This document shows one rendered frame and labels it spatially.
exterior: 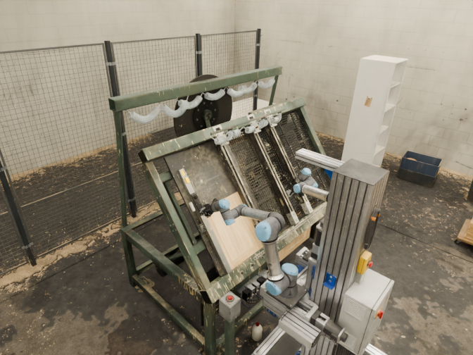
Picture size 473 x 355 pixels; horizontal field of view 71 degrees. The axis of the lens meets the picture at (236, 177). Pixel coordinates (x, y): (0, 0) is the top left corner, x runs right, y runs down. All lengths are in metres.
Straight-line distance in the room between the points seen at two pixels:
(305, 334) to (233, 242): 0.96
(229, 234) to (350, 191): 1.28
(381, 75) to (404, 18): 1.63
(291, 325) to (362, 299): 0.52
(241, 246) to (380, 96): 4.07
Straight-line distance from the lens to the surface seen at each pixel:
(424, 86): 7.49
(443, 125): 7.56
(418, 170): 6.78
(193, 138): 2.90
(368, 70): 6.27
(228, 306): 2.63
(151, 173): 2.67
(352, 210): 2.13
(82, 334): 3.90
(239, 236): 3.02
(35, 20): 6.88
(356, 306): 2.44
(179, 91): 3.17
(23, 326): 4.21
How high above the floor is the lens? 2.93
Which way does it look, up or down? 29 degrees down
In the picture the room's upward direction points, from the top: 1 degrees clockwise
